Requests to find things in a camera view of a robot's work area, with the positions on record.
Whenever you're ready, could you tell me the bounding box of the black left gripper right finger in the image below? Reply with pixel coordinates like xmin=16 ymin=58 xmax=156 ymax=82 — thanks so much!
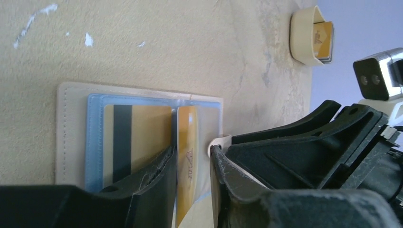
xmin=210 ymin=145 xmax=400 ymax=228

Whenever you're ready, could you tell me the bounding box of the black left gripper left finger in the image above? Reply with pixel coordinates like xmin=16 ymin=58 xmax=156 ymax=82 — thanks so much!
xmin=0 ymin=146 xmax=177 ymax=228

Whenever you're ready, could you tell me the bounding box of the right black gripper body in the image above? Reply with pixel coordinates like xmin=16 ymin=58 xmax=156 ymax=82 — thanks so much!
xmin=341 ymin=124 xmax=403 ymax=214

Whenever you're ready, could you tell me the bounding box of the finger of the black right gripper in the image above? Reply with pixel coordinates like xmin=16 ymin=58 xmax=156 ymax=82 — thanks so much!
xmin=232 ymin=100 xmax=341 ymax=144
xmin=226 ymin=104 xmax=388 ymax=189

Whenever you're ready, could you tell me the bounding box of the gold credit card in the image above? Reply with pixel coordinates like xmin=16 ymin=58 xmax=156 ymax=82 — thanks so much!
xmin=102 ymin=104 xmax=172 ymax=188
xmin=175 ymin=106 xmax=198 ymax=227

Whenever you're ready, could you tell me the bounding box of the beige leather card holder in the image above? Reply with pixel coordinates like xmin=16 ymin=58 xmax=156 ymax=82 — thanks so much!
xmin=55 ymin=82 xmax=223 ymax=215

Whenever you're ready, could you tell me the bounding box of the cream oval tray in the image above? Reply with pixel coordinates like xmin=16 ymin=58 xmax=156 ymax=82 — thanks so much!
xmin=289 ymin=6 xmax=326 ymax=67

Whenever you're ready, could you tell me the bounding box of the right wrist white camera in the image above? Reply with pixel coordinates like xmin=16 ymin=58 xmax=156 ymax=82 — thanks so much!
xmin=352 ymin=47 xmax=403 ymax=126

